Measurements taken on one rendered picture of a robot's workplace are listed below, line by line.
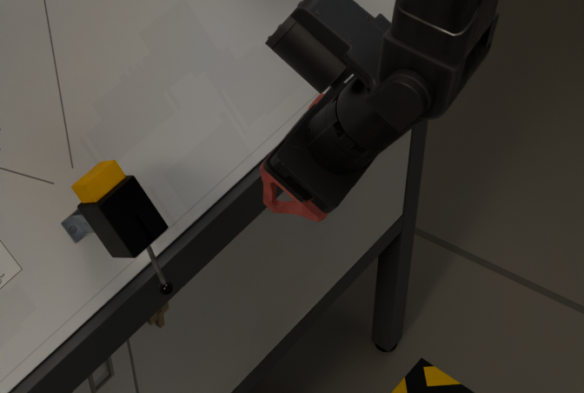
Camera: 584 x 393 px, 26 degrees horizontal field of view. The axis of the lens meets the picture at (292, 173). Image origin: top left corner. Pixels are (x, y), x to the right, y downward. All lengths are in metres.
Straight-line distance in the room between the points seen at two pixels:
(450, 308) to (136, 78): 1.15
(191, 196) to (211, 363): 0.37
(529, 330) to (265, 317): 0.74
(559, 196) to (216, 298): 1.11
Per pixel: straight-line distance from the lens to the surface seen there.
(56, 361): 1.23
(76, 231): 1.23
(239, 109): 1.34
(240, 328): 1.63
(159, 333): 1.46
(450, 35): 0.84
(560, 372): 2.26
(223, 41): 1.34
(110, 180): 1.15
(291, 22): 0.93
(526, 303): 2.33
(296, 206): 1.06
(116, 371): 1.43
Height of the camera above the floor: 1.90
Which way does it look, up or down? 50 degrees down
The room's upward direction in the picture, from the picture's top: straight up
